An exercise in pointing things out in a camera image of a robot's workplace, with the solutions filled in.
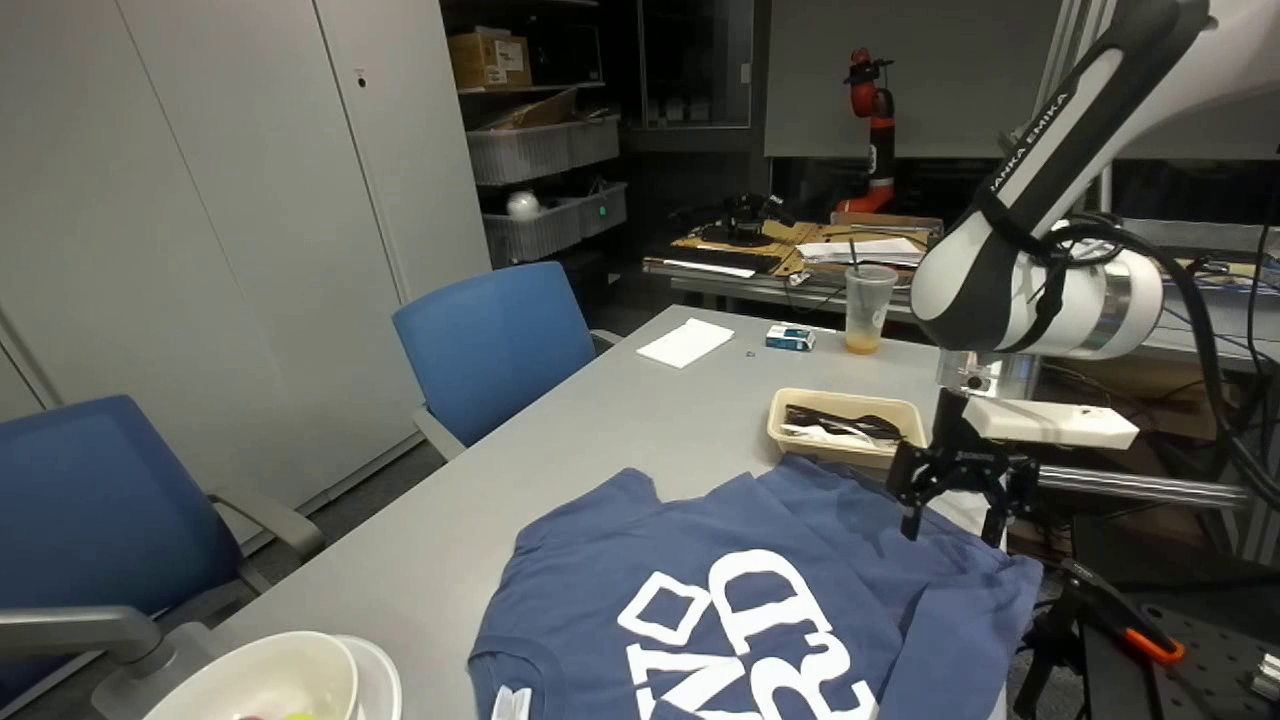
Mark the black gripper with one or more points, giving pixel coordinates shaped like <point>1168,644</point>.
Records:
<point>962,460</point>

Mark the blue t-shirt white print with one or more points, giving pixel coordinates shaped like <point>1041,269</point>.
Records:
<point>769,596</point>

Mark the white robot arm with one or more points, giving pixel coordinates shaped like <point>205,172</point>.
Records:
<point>1022,273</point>

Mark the beige cutlery tray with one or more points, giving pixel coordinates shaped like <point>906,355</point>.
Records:
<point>843,424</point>

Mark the plastic cup with drink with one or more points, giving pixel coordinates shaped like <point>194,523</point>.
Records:
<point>866,307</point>

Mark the small blue box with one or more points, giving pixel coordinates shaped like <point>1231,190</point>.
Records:
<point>788,336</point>

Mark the orange black clamp right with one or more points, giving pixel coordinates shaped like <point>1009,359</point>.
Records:
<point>1100,606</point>

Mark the white paper sheet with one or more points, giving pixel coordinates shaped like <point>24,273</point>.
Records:
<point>691,340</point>

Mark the blue chair far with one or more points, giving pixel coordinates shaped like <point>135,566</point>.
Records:
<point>481,348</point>

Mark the blue chair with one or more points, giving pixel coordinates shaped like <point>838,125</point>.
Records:
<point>481,348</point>
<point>104,544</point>

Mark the grey storage shelf bins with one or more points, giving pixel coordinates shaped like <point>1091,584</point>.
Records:
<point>540,122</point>

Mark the white plate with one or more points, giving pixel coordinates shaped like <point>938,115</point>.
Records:
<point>380,693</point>

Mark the white bowl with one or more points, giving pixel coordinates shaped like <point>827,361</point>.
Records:
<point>272,679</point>

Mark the blue chair near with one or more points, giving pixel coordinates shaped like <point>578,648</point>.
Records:
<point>104,544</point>

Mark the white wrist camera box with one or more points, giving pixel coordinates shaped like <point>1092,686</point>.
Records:
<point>1049,421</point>

